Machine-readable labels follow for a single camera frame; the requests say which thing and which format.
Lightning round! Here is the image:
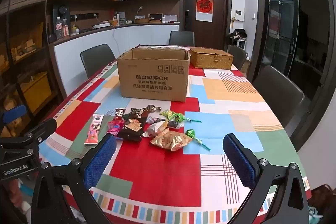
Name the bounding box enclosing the green yellow candy packet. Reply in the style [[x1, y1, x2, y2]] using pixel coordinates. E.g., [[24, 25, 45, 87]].
[[160, 109, 179, 121]]

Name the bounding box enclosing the green lollipop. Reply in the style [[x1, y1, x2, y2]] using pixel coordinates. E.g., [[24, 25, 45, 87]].
[[185, 130, 211, 151], [175, 113, 202, 123]]

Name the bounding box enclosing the clear water bottle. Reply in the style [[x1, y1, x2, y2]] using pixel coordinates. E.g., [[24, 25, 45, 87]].
[[55, 18, 63, 40]]

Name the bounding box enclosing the dark brown door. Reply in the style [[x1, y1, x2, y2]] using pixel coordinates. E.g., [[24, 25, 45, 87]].
[[184, 0, 229, 47]]

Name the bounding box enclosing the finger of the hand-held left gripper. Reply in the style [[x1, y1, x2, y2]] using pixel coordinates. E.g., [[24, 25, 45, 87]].
[[0, 105, 28, 136], [18, 118, 58, 147]]

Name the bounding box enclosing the black cookie snack packet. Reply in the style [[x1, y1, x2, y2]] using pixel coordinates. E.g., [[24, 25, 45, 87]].
[[117, 108, 147, 142]]

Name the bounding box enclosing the dark grey dining chair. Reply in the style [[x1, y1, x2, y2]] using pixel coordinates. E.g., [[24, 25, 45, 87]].
[[80, 44, 116, 79], [252, 65, 305, 136], [227, 45, 248, 71], [169, 30, 195, 46]]

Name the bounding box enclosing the brown cardboard box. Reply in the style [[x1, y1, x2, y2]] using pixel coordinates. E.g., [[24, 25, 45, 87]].
[[117, 47, 190, 102]]

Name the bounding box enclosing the colourful patchwork tablecloth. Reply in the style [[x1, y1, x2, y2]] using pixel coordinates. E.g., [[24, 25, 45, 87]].
[[37, 46, 313, 224]]

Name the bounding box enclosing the black coffee machine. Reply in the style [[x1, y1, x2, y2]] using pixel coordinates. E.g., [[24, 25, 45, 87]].
[[52, 5, 70, 35]]

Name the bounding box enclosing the black framed glass door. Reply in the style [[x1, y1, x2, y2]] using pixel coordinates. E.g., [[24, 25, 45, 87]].
[[262, 0, 300, 77]]

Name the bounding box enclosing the small red white snack packet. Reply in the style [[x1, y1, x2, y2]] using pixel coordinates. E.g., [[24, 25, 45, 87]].
[[114, 108, 127, 121]]

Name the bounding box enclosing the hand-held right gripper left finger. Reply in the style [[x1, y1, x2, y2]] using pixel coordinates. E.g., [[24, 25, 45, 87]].
[[31, 134, 117, 224]]

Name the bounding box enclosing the white shoe rack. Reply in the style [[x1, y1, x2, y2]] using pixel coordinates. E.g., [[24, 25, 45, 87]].
[[230, 29, 247, 50]]

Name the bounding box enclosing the woven wicker lidded box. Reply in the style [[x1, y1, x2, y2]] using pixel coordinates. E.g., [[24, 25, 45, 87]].
[[189, 47, 234, 70]]

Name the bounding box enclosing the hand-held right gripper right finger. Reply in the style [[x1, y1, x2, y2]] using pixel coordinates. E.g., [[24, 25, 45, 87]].
[[223, 133, 309, 224]]

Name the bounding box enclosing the dark brown snack packet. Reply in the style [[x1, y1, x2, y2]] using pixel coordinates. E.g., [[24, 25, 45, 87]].
[[146, 105, 163, 115]]

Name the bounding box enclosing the magenta snack packet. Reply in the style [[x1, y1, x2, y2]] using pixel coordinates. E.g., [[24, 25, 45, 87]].
[[106, 120, 125, 136]]

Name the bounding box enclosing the red white wall calendar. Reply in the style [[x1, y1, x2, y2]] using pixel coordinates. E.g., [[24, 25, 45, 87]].
[[196, 0, 213, 21]]

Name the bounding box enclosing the gold snack packet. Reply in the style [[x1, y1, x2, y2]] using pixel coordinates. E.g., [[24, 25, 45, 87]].
[[150, 128, 193, 151]]

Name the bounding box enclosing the white plastic fruit basket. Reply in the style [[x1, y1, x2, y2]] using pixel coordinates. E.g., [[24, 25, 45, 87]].
[[147, 45, 184, 50]]

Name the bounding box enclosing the long pink snack packet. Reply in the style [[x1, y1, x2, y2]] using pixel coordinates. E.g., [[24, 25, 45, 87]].
[[84, 114, 105, 145]]

